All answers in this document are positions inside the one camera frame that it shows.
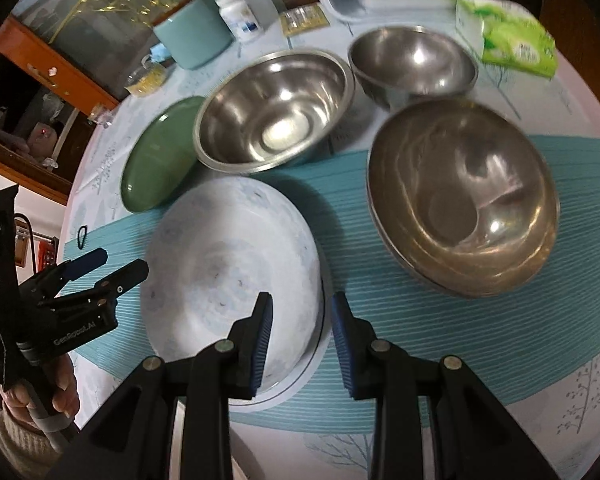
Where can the tree print tablecloth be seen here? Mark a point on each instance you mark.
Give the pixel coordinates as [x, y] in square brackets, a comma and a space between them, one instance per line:
[580, 110]

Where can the blue face mask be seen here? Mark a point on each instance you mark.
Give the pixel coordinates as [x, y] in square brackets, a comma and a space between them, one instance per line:
[160, 52]

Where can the person's left hand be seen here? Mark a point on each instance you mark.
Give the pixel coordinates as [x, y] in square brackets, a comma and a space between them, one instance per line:
[62, 385]

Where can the green plate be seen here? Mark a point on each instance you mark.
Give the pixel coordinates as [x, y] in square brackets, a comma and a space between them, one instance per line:
[155, 160]

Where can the wide-rim steel bowl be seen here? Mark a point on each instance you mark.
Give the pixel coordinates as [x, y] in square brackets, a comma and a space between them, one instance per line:
[275, 105]

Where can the wooden cabinet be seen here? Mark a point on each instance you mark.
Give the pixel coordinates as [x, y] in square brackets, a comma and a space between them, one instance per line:
[65, 75]

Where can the gold blister pack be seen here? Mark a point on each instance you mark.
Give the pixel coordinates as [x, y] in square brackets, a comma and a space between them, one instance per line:
[302, 19]

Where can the pale blue patterned plate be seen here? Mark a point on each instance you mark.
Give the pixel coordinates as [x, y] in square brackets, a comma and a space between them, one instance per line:
[220, 260]

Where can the small steel bowl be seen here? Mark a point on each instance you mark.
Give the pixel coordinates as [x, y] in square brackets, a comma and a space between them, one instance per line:
[410, 60]

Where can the small clear plastic item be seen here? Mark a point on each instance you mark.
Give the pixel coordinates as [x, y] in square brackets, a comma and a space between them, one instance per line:
[100, 116]

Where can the green tissue pack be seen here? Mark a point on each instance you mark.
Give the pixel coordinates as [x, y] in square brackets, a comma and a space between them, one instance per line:
[515, 40]

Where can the red wall hanging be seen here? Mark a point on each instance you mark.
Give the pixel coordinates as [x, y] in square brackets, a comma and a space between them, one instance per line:
[47, 255]

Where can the large steel bowl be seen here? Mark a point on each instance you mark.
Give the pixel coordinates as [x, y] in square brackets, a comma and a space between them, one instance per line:
[455, 185]

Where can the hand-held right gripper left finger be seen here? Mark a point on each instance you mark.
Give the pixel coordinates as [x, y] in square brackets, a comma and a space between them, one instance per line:
[265, 340]

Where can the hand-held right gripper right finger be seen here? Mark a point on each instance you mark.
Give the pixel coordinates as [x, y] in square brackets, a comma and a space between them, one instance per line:
[340, 340]

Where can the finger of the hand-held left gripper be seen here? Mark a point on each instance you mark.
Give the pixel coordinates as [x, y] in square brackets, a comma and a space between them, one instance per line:
[127, 275]
[85, 261]

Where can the teal canister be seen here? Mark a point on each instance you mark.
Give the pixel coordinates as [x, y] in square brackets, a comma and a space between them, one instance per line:
[195, 35]

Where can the glass jar with yellow contents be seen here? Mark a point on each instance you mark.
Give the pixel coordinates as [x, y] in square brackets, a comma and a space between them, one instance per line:
[147, 82]

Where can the white pill bottle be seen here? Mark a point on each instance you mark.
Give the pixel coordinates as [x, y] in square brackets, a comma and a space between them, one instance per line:
[240, 17]

